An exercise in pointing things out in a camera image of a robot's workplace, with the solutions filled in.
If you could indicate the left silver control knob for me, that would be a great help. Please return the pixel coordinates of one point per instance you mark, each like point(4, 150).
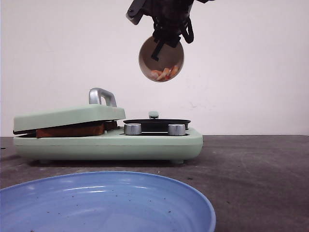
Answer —
point(132, 129)

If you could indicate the silver control knob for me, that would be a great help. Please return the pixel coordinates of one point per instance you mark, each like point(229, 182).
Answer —
point(176, 130)
point(132, 129)

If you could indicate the mint green breakfast maker base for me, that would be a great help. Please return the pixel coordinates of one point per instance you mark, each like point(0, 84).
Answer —
point(112, 145)

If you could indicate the breakfast maker hinged lid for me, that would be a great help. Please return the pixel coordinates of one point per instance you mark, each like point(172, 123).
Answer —
point(102, 107)

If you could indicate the orange shrimp pieces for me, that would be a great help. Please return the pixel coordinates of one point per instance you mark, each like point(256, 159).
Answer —
point(166, 74)

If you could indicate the blue ceramic plate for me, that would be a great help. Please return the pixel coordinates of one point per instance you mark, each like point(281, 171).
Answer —
point(105, 202)

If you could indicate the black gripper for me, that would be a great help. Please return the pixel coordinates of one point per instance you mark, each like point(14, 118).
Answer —
point(171, 20)

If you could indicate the right silver control knob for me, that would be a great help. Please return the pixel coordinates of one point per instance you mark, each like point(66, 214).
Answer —
point(176, 130)

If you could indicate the black round frying pan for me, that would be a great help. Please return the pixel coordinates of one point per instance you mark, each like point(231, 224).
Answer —
point(156, 124)

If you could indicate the beige ribbed ceramic bowl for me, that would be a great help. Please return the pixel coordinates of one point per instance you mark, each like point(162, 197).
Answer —
point(168, 57)

